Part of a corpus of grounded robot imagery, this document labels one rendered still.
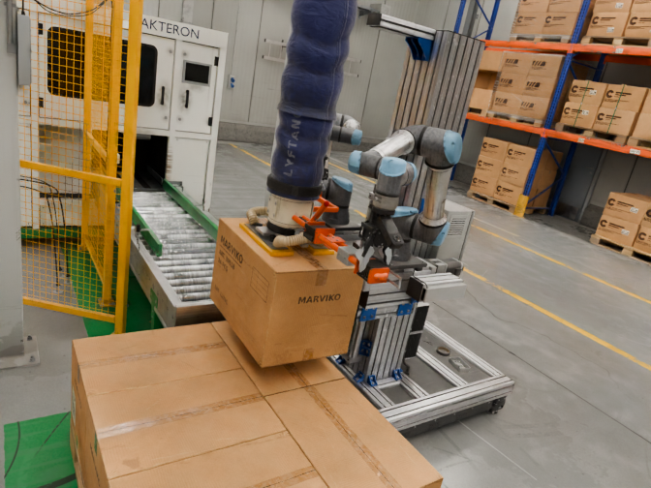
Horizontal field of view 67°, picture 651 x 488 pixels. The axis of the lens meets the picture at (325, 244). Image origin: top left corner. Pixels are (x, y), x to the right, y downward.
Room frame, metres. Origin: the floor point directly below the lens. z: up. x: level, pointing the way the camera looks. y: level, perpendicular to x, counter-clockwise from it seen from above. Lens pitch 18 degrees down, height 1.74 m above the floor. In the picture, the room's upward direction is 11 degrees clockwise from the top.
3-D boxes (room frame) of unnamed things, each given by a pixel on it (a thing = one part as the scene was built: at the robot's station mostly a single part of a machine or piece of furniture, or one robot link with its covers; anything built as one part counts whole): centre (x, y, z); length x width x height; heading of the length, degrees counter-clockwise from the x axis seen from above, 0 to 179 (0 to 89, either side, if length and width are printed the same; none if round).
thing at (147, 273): (3.03, 1.31, 0.50); 2.31 x 0.05 x 0.19; 36
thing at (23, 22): (2.34, 1.54, 1.62); 0.20 x 0.05 x 0.30; 36
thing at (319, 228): (1.75, 0.03, 1.20); 0.10 x 0.08 x 0.06; 124
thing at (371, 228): (1.48, -0.15, 1.34); 0.09 x 0.08 x 0.12; 34
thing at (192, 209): (3.66, 1.04, 0.60); 1.60 x 0.10 x 0.09; 36
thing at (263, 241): (1.90, 0.25, 1.10); 0.34 x 0.10 x 0.05; 34
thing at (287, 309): (1.96, 0.16, 0.87); 0.60 x 0.40 x 0.40; 35
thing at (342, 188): (2.53, -0.02, 1.20); 0.13 x 0.12 x 0.14; 89
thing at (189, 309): (2.27, 0.36, 0.58); 0.70 x 0.03 x 0.06; 126
